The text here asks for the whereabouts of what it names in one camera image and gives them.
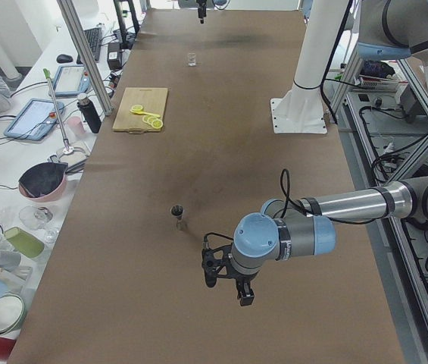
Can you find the green tumbler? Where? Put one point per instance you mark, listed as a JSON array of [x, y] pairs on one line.
[[24, 242]]

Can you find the pink cup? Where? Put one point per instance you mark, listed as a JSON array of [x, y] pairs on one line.
[[76, 126]]

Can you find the wine glass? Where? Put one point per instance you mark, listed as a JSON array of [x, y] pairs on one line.
[[35, 218]]

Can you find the aluminium frame post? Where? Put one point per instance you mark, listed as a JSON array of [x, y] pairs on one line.
[[81, 44]]

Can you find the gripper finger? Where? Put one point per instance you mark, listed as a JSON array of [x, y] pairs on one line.
[[200, 17], [241, 295], [248, 294], [203, 16]]

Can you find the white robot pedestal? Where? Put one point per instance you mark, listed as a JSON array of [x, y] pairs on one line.
[[301, 108]]

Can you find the near blue teach pendant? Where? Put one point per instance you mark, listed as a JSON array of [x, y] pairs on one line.
[[34, 122]]

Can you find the pink bowl with cloth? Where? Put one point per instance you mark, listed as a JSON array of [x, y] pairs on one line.
[[44, 182]]

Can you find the black computer mouse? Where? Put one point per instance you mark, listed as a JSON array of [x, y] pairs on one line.
[[64, 58]]

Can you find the steel double jigger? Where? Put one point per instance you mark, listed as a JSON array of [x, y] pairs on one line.
[[177, 211]]

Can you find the lemon slice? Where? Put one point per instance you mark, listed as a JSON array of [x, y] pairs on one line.
[[154, 122]]

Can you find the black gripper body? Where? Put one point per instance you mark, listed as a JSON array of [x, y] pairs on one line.
[[201, 11], [243, 280]]

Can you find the black keyboard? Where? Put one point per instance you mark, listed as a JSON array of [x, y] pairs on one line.
[[94, 39]]

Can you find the white green bowl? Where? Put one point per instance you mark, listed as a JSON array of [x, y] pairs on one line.
[[12, 313]]

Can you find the metal grabber stick green handle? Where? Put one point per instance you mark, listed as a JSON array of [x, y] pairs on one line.
[[68, 149]]

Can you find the clear glass measuring cup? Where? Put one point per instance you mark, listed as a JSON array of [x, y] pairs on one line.
[[191, 59]]

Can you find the blue teach pendant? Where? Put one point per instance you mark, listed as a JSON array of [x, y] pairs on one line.
[[70, 81], [34, 122]]

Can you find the black power adapter box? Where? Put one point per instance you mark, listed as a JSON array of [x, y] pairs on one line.
[[114, 56]]

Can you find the far blue teach pendant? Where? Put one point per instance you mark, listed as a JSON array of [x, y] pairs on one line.
[[70, 81]]

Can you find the bamboo cutting board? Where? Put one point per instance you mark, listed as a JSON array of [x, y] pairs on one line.
[[134, 101]]

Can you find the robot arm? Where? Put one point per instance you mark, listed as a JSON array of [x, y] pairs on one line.
[[285, 228]]

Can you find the black thermos bottle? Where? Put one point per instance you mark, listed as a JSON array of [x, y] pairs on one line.
[[90, 114]]

